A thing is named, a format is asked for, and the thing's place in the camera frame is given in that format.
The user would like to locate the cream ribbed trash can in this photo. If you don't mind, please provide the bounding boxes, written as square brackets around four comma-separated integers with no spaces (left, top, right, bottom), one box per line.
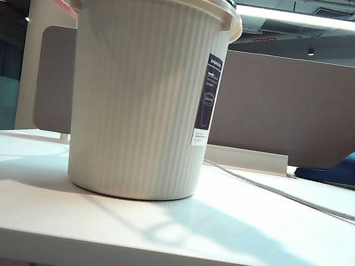
[39,0,247,212]

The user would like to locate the dark label sticker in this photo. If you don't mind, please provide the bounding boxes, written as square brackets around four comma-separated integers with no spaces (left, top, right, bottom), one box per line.
[191,52,226,150]

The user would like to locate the red led sign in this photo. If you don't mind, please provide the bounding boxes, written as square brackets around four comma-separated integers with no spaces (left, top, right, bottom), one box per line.
[252,35,276,46]

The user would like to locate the grey rounded desk divider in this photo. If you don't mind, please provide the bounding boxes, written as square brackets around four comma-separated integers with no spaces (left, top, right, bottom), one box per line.
[28,24,87,135]

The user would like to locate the beige round column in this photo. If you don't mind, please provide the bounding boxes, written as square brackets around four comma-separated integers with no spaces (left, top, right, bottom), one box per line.
[11,0,84,137]

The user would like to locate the blue foam slipper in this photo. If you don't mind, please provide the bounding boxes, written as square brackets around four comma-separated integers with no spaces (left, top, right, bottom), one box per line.
[292,143,355,194]

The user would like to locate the ceiling light strip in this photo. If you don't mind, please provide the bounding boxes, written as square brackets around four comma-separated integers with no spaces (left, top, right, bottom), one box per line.
[235,3,355,33]

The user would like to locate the white cable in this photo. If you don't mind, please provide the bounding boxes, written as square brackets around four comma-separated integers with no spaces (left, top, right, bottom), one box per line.
[198,159,355,231]

